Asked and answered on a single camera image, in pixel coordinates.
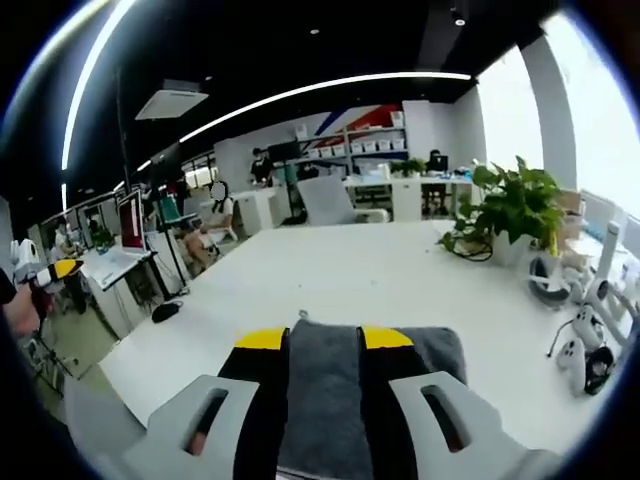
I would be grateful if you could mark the long ceiling light strip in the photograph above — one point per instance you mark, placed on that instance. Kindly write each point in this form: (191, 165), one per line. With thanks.
(325, 92)
(82, 85)

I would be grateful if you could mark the black oval device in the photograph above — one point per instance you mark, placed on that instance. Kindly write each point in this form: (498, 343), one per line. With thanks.
(167, 312)

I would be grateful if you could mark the white mesh office chair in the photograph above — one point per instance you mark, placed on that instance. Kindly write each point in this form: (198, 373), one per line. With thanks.
(325, 202)

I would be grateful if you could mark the white headset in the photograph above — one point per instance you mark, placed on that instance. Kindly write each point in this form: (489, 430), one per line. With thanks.
(547, 287)

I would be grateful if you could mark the person's left hand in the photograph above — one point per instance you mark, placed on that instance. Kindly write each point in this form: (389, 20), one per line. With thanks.
(20, 315)

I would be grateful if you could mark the white office desk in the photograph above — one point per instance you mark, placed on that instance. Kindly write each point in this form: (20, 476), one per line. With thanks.
(405, 192)

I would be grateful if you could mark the black desk monitor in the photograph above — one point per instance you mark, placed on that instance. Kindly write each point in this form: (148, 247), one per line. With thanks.
(441, 164)

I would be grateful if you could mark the black display on stand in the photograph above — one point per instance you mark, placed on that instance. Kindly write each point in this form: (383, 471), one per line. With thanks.
(165, 162)

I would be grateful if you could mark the ceiling air conditioner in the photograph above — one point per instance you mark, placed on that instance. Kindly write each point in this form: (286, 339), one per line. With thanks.
(172, 100)

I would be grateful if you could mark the silver laptop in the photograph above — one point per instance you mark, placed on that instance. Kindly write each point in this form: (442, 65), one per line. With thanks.
(131, 220)

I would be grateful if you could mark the green potted plant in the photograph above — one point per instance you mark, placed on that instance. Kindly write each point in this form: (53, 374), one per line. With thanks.
(520, 200)

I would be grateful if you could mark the small green plant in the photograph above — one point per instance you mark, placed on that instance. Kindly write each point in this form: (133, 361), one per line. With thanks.
(407, 167)

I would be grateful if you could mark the white cabinet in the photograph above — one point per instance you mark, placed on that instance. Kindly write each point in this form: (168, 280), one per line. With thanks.
(257, 210)

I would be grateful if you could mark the white standing device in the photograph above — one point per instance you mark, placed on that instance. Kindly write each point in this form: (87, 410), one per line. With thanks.
(607, 250)

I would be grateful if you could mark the teal chair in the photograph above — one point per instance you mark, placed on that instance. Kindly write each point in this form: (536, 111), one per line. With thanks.
(175, 212)

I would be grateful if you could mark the black pouch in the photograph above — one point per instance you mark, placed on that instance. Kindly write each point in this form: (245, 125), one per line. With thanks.
(599, 370)

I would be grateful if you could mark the row of white storage boxes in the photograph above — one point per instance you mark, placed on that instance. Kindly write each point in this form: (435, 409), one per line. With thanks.
(370, 146)

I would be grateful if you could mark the grey towel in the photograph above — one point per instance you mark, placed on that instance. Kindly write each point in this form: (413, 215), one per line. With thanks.
(325, 390)

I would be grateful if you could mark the white hand controller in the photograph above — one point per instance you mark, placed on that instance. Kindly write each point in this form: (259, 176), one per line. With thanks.
(572, 362)
(589, 325)

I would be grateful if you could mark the white standing desk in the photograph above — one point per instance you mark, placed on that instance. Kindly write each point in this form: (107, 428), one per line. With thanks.
(120, 295)

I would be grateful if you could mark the white storage shelf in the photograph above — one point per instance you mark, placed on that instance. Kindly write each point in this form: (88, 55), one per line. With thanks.
(375, 135)

